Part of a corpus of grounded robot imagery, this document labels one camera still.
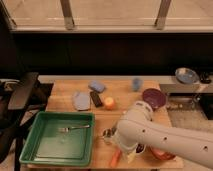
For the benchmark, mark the white bowl of dark food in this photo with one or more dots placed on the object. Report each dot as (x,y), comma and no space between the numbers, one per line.
(140,148)

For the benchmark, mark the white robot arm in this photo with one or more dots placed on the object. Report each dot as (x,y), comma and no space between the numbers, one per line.
(135,127)

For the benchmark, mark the purple bowl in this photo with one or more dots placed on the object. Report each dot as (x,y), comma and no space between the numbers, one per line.
(154,97)

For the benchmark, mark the blue-grey bowl on ledge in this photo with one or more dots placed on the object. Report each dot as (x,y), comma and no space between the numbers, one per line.
(186,75)

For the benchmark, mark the red bowl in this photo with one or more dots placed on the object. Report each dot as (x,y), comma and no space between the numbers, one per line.
(161,155)

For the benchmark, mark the blue sponge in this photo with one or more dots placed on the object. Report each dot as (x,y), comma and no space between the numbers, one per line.
(96,86)

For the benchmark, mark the black rectangular block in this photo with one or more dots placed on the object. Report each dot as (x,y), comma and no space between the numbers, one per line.
(96,99)

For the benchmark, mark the orange fruit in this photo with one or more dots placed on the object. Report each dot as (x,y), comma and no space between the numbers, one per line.
(109,103)

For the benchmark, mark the grey-blue flat plate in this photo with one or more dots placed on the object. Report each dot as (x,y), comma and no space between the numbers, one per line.
(81,101)

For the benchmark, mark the blue cup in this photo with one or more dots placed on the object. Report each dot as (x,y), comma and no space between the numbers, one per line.
(136,84)

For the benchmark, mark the silver measuring cup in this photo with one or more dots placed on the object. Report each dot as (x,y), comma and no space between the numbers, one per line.
(108,134)

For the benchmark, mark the silver metal fork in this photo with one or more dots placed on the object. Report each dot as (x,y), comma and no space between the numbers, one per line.
(67,129)

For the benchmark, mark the green plastic tray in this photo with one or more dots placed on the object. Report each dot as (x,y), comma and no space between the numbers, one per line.
(45,145)

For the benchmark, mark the black office chair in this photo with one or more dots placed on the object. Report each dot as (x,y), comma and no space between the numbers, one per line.
(16,98)

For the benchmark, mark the black object on ledge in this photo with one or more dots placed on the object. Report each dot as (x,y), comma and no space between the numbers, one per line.
(205,78)

